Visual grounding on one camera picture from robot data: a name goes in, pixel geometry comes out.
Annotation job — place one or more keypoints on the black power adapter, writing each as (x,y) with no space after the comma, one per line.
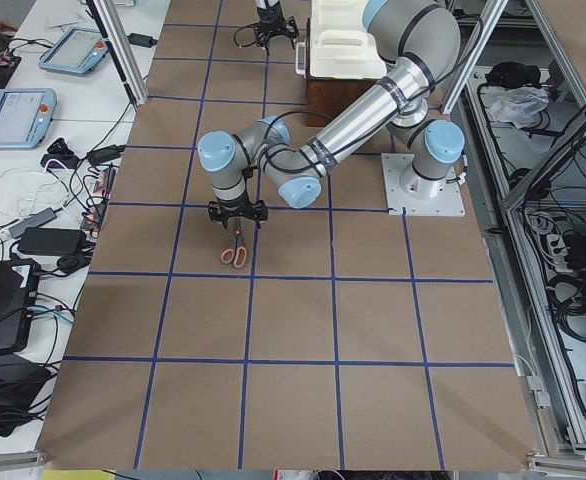
(142,40)

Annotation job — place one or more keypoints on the black laptop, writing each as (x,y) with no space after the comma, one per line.
(19,281)

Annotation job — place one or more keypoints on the teach pendant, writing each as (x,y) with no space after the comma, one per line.
(77,52)
(25,116)

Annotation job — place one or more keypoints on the aluminium frame post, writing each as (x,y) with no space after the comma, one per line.
(110,26)

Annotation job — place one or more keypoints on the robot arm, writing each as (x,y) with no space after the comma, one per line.
(269,11)
(421,38)

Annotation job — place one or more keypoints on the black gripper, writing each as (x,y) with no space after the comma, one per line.
(270,16)
(234,210)

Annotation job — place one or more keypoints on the brown wooden cabinet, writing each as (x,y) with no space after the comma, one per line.
(332,96)

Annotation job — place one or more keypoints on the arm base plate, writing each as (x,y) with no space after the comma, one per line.
(411,195)

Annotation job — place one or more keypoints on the lower teach pendant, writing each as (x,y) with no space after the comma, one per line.
(25,116)

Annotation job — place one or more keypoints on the white plastic tray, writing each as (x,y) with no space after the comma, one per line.
(339,45)

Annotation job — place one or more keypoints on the orange grey scissors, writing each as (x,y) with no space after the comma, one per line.
(236,255)

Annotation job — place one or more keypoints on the large black power brick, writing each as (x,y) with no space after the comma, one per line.
(51,241)

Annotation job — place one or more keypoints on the upper teach pendant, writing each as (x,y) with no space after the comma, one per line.
(77,52)

